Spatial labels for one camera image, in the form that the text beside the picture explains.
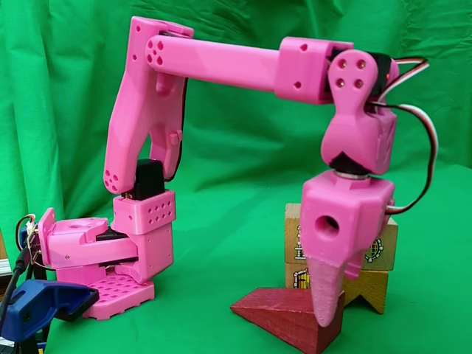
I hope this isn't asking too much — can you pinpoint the wooden cube oval window print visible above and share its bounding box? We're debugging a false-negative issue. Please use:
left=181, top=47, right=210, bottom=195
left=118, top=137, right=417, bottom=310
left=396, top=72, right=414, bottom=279
left=363, top=217, right=399, bottom=273

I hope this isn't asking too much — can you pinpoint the red wooden wedge block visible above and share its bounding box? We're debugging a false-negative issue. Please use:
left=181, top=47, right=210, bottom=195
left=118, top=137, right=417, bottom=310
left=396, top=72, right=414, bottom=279
left=229, top=287, right=346, bottom=354

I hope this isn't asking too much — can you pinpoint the yellow notched wooden block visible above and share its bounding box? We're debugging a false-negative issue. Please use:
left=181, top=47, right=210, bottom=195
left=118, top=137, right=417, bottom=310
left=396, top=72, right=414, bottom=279
left=341, top=270, right=389, bottom=314

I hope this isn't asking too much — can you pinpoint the wooden cube door print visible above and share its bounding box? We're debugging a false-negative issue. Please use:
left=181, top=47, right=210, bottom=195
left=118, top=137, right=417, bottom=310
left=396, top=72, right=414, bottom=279
left=285, top=262, right=314, bottom=292

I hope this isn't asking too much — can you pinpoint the wooden cube balcony window print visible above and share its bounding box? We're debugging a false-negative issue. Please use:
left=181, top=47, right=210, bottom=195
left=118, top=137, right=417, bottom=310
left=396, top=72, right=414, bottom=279
left=284, top=203, right=307, bottom=265

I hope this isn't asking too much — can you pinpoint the green cloth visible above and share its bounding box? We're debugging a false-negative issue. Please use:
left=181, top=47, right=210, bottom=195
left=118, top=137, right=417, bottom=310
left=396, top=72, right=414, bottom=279
left=0, top=0, right=472, bottom=354

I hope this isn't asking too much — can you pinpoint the blue clamp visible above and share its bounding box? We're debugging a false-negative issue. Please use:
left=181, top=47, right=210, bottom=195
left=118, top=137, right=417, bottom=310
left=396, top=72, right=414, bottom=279
left=0, top=279, right=100, bottom=342

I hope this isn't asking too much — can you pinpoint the controller circuit board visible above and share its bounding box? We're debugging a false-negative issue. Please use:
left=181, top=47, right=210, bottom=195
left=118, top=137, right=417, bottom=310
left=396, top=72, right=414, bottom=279
left=16, top=213, right=42, bottom=266

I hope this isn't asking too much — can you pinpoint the white red black servo cable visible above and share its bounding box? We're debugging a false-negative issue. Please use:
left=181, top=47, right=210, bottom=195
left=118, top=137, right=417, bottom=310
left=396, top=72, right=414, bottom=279
left=368, top=57, right=439, bottom=215

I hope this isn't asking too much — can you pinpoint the black power cable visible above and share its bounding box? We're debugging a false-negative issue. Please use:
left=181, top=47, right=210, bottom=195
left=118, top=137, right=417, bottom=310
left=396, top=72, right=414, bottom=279
left=0, top=249, right=34, bottom=322

